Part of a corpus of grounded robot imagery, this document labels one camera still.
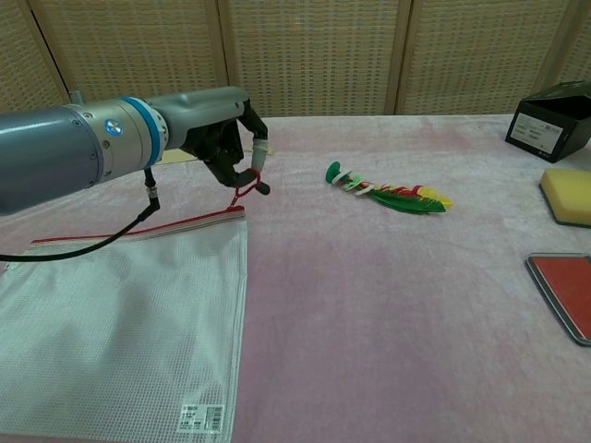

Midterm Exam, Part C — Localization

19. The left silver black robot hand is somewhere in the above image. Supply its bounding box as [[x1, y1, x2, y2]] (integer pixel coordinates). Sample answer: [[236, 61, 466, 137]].
[[159, 86, 272, 197]]

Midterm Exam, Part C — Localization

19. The clear mesh zipper pouch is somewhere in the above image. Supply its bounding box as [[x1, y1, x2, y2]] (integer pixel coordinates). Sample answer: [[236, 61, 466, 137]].
[[0, 169, 272, 443]]

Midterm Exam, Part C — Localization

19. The black box with white label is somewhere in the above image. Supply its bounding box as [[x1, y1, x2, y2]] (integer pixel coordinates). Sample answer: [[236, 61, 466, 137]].
[[503, 79, 591, 164]]

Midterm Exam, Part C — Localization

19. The gold bookmark with tassel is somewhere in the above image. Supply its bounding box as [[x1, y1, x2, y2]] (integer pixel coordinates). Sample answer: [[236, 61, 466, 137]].
[[160, 146, 276, 164]]

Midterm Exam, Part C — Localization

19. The woven bamboo folding screen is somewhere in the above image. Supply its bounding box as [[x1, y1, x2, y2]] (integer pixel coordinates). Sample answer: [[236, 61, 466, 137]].
[[0, 0, 591, 119]]

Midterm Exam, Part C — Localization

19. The green yellow feather shuttlecock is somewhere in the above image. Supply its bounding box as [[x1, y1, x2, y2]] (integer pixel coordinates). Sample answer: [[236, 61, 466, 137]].
[[324, 161, 454, 216]]

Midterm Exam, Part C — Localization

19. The pink velvet tablecloth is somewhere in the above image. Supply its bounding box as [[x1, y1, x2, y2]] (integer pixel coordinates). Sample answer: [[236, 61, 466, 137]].
[[0, 112, 591, 443]]

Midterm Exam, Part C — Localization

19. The yellow sponge block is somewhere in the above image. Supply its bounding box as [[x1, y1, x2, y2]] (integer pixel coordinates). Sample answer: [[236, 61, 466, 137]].
[[537, 167, 591, 228]]

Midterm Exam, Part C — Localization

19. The red ink pad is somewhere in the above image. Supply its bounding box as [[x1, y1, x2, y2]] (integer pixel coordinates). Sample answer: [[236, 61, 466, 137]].
[[524, 251, 591, 348]]

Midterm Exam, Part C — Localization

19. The black left hand cable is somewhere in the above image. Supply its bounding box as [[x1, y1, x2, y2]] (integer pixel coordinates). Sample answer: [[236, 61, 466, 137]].
[[0, 168, 163, 265]]

